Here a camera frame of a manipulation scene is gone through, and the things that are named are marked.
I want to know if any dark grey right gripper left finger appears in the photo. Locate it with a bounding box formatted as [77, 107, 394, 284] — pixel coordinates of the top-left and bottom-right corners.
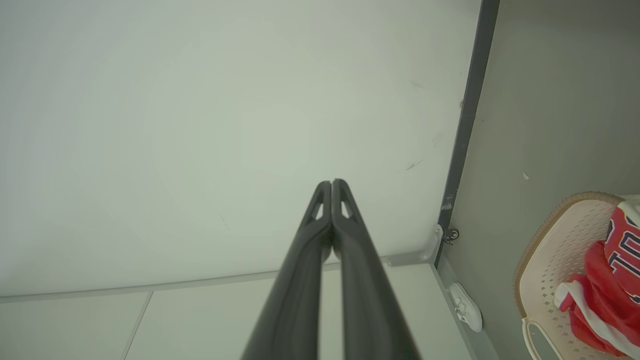
[240, 181, 333, 360]

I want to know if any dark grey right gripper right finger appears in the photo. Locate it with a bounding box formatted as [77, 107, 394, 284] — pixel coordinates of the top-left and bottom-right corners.
[331, 178, 422, 360]

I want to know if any red garment with white trim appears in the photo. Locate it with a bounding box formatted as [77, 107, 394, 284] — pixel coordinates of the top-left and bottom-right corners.
[554, 240, 640, 358]

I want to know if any red jersey with navy print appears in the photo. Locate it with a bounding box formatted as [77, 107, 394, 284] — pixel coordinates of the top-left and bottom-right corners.
[604, 196, 640, 305]

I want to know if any white partition panel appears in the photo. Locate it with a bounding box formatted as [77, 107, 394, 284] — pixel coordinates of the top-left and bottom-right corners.
[0, 261, 501, 360]

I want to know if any white plastic foot piece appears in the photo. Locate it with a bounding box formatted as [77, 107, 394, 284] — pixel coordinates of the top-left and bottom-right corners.
[448, 282, 484, 334]

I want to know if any cream perforated laundry basket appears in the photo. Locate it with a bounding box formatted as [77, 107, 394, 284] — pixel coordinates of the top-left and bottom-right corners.
[513, 191, 640, 360]

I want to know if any black baseboard strip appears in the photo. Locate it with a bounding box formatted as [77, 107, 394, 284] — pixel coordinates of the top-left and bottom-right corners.
[436, 0, 501, 268]

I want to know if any grey metal corner bracket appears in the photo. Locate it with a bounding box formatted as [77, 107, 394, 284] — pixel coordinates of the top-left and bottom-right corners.
[384, 225, 445, 267]

